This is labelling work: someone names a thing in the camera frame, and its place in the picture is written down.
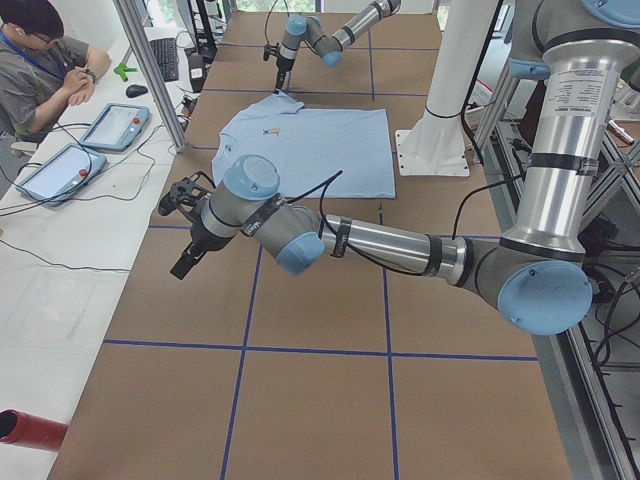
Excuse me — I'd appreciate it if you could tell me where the black computer mouse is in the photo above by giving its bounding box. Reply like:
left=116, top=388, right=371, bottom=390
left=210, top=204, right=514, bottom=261
left=125, top=84, right=148, bottom=98

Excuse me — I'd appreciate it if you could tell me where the teach pendant tablet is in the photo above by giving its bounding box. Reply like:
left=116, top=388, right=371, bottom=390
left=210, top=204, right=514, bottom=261
left=79, top=103, right=150, bottom=152
left=15, top=143, right=107, bottom=207

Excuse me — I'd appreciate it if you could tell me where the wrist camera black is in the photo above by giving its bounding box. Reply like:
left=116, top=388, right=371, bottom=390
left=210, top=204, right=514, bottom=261
left=263, top=43, right=279, bottom=61
left=157, top=171, right=216, bottom=221

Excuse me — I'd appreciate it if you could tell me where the aluminium frame post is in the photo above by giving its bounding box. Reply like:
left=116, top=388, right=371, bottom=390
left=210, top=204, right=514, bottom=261
left=113, top=0, right=187, bottom=153

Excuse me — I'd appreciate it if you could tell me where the near teach pendant tablet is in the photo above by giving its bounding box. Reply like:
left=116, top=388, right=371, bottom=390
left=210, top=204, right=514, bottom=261
left=15, top=143, right=107, bottom=207

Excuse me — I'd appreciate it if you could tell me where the seated person grey shirt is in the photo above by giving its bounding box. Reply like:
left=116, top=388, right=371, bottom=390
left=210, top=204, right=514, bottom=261
left=1, top=1, right=111, bottom=143

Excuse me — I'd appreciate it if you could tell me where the light blue t-shirt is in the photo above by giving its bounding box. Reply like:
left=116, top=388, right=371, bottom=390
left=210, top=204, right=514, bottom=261
left=212, top=92, right=396, bottom=198

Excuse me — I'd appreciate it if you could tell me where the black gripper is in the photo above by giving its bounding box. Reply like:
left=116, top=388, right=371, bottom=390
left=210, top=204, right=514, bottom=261
left=170, top=217, right=220, bottom=279
left=275, top=56, right=294, bottom=92

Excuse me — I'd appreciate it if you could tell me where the black keyboard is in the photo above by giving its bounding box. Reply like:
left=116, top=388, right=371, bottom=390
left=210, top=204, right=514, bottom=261
left=149, top=38, right=179, bottom=82

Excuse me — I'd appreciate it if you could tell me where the green plastic tool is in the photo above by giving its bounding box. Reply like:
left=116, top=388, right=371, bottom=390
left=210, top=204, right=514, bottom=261
left=113, top=62, right=137, bottom=82

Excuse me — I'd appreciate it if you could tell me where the red cylinder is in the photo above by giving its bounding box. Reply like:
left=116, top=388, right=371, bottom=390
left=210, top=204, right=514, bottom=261
left=1, top=409, right=68, bottom=452

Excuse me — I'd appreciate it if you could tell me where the far teach pendant tablet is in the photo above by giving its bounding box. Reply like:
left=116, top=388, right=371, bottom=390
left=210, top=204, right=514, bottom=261
left=79, top=103, right=150, bottom=152

